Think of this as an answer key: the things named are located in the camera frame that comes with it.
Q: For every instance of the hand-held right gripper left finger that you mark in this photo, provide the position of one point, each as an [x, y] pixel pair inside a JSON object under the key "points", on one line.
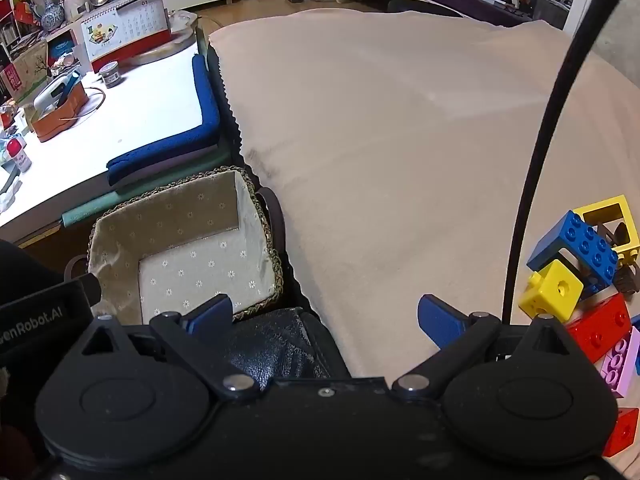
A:
{"points": [[212, 316]]}

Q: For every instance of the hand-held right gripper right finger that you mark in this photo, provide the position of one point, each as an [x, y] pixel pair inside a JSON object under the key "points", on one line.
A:
{"points": [[440, 322]]}

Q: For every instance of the woven basket with floral liner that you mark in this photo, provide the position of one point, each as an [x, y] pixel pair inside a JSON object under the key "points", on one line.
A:
{"points": [[200, 270]]}

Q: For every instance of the yellow cube block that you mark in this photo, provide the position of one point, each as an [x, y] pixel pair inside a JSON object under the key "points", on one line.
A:
{"points": [[555, 290]]}

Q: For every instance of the long red building block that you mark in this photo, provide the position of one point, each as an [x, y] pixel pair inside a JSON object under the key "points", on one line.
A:
{"points": [[600, 327]]}

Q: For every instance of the blue building block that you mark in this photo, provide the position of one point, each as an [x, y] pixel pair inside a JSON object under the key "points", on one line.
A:
{"points": [[575, 235]]}

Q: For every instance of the pink building block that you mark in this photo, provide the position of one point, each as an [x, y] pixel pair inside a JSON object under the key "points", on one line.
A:
{"points": [[620, 360]]}

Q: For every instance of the yellow window frame block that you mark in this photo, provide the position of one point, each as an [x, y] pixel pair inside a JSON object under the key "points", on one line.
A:
{"points": [[600, 206]]}

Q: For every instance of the small red building block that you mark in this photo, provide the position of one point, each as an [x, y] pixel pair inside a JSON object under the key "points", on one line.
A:
{"points": [[625, 430]]}

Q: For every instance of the black leather bag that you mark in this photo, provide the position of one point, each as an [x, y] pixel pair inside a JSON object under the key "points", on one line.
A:
{"points": [[285, 350]]}

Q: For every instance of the red-capped white bottle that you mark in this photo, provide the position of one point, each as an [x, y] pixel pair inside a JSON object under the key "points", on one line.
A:
{"points": [[19, 155]]}

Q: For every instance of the folded blue cloth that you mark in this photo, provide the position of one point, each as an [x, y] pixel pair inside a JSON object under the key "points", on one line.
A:
{"points": [[165, 152]]}

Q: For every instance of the orange storage box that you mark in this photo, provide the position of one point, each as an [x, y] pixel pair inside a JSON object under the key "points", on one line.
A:
{"points": [[55, 125]]}

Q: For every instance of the beige blanket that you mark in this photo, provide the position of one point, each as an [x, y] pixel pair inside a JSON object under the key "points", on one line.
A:
{"points": [[400, 135]]}

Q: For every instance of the printed cardboard box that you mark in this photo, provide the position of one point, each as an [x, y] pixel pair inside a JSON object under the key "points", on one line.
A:
{"points": [[27, 72]]}

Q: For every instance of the small grey jar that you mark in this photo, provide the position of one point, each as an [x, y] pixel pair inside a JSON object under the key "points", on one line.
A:
{"points": [[110, 75]]}

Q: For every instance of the desk calendar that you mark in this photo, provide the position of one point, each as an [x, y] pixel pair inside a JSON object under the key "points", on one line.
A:
{"points": [[125, 30]]}

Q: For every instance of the blue and white vase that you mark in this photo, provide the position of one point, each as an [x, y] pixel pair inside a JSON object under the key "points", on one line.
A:
{"points": [[52, 16]]}

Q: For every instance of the white kettle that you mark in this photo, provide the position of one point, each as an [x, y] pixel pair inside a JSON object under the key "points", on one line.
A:
{"points": [[76, 5]]}

